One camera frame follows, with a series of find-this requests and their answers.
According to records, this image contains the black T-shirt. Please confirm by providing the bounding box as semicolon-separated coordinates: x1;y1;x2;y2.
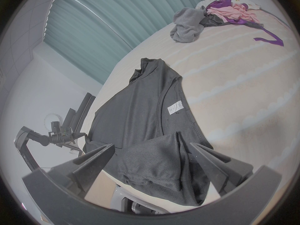
82;58;215;207

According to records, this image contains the pile of clothes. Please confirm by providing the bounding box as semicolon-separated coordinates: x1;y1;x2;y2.
200;0;284;47

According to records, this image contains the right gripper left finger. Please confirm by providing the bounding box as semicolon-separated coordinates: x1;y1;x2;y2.
49;144;116;194

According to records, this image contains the grey garment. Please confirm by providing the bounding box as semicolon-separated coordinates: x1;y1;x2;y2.
170;7;208;43

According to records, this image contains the bed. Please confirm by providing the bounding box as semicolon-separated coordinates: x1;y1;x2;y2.
78;0;299;207

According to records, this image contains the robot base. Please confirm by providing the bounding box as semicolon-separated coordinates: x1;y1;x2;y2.
110;183;170;215

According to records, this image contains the blue-green curtain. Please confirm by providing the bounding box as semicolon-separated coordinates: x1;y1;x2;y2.
57;0;212;50
43;0;133;86

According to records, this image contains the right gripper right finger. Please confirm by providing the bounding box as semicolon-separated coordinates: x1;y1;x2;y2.
189;142;254;195

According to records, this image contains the white printed pillow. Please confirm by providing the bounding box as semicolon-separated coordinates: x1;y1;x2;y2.
196;0;261;10

